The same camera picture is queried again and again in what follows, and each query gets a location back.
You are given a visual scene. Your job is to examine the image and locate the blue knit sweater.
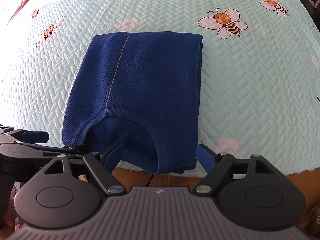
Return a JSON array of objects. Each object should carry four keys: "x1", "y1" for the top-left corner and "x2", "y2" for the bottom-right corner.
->
[{"x1": 62, "y1": 31, "x2": 203, "y2": 174}]

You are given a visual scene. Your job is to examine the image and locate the mint quilted bee bedspread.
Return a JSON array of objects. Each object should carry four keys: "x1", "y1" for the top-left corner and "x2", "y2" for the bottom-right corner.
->
[{"x1": 1, "y1": 0, "x2": 319, "y2": 174}]

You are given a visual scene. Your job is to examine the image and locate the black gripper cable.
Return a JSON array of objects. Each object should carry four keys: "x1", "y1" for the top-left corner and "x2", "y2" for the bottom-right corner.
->
[{"x1": 144, "y1": 173, "x2": 156, "y2": 188}]

